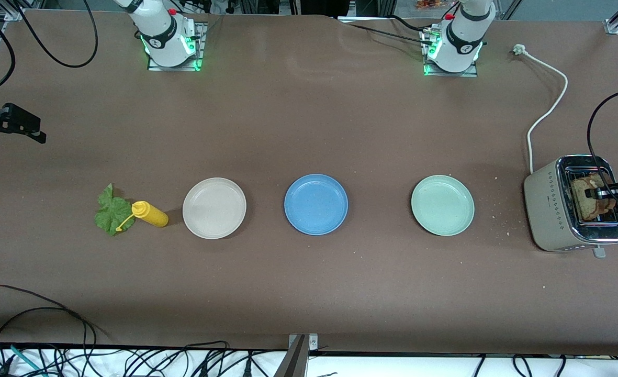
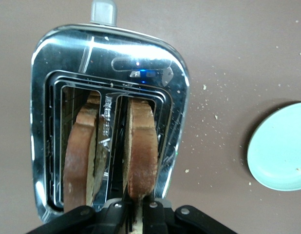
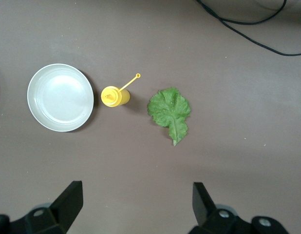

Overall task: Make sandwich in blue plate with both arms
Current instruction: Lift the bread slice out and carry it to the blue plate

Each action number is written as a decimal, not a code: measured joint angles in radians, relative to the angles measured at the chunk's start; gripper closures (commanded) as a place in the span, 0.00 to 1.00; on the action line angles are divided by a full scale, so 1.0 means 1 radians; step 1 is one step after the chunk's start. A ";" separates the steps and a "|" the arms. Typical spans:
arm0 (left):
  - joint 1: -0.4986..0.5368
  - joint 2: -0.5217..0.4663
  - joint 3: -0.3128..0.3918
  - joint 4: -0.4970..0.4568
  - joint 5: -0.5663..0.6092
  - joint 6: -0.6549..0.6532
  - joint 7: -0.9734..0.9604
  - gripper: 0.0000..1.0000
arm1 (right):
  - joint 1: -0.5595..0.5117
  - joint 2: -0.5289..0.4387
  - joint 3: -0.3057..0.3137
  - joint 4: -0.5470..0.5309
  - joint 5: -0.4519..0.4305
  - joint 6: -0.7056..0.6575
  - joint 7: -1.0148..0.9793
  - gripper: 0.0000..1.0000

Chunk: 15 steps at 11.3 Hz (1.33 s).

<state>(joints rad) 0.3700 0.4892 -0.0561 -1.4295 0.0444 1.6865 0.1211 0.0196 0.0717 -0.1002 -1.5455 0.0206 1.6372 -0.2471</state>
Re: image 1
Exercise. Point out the brown bread slice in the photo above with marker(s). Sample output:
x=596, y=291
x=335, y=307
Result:
x=583, y=207
x=609, y=206

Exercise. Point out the green lettuce leaf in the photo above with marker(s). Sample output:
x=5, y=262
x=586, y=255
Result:
x=111, y=212

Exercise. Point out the yellow squeeze bottle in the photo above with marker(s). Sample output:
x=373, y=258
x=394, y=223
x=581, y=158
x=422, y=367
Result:
x=154, y=214

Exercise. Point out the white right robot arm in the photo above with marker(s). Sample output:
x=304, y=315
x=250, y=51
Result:
x=162, y=36

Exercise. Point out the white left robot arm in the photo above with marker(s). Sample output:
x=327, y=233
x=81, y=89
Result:
x=463, y=47

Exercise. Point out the pale green round plate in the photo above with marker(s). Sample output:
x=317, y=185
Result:
x=442, y=205

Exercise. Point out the beige round plate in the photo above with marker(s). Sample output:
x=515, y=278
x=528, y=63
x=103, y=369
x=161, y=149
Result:
x=214, y=208

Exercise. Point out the blue round plate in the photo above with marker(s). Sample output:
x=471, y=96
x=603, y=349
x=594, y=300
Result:
x=316, y=204

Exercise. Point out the beige metal toaster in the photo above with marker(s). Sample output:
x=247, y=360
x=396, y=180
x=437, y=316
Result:
x=547, y=209

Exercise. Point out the orange snack packet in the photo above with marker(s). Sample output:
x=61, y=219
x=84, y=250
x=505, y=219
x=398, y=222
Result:
x=434, y=5

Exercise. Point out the dark clothed person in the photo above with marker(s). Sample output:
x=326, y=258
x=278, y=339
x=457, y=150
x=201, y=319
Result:
x=322, y=6

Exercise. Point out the metal table bracket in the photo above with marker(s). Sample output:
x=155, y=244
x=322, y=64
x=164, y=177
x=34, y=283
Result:
x=301, y=345

